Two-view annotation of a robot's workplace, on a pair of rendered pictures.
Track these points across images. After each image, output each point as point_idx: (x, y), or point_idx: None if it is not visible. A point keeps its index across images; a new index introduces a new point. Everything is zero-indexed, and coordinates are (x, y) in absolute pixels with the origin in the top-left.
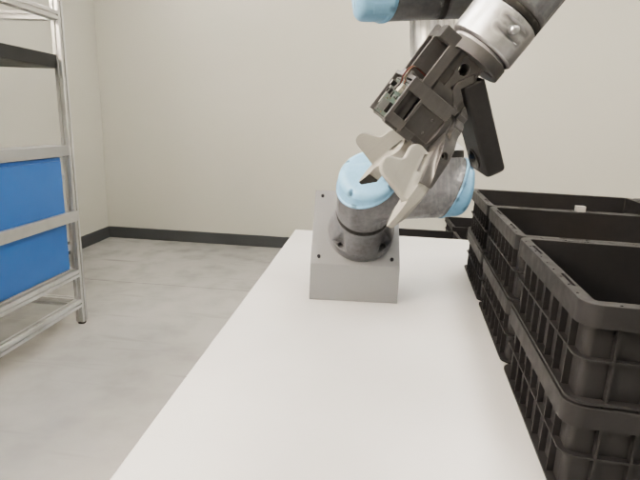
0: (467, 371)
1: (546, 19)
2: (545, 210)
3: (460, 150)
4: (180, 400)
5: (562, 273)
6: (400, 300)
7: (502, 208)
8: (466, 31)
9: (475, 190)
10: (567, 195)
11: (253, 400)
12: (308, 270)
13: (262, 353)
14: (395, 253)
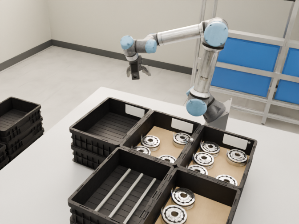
0: None
1: (125, 54)
2: (194, 133)
3: (192, 94)
4: (152, 100)
5: (123, 101)
6: None
7: (198, 125)
8: None
9: (252, 139)
10: (245, 166)
11: (150, 106)
12: (239, 128)
13: (169, 110)
14: (207, 124)
